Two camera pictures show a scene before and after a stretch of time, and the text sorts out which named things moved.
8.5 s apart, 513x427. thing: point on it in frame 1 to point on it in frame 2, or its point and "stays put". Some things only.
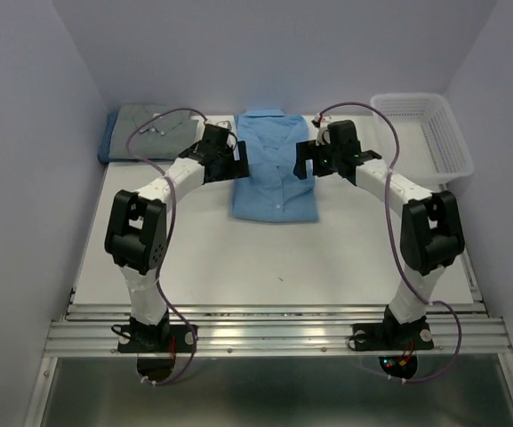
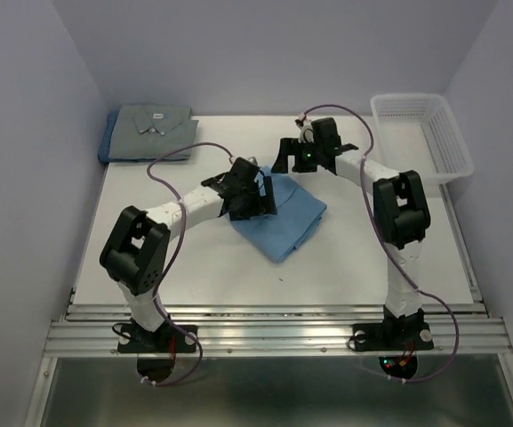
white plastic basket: x=432 y=149 stays put
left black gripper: x=238 y=169 to x=259 y=206
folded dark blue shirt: x=103 y=153 stays put
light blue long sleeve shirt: x=272 y=192 to x=298 y=213
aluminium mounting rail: x=277 y=329 stays put
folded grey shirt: x=146 y=132 stays put
